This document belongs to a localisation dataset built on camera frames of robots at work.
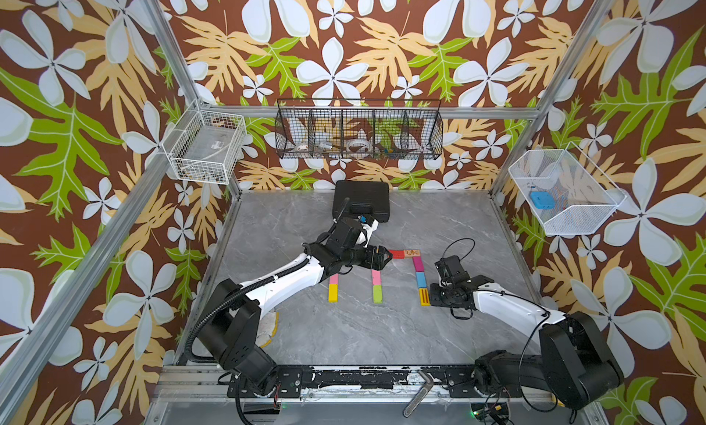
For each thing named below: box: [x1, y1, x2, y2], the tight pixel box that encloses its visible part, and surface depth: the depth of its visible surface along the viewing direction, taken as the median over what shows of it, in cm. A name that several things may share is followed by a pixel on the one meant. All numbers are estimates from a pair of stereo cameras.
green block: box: [372, 285, 384, 305], surface depth 91 cm
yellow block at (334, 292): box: [328, 283, 340, 303], surface depth 93 cm
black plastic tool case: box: [332, 180, 391, 223], surface depth 117 cm
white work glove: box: [255, 310, 280, 349], surface depth 85 cm
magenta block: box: [412, 255, 425, 273], surface depth 100 cm
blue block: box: [415, 271, 428, 288], surface depth 95 cm
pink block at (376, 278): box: [371, 269, 382, 287], surface depth 95 cm
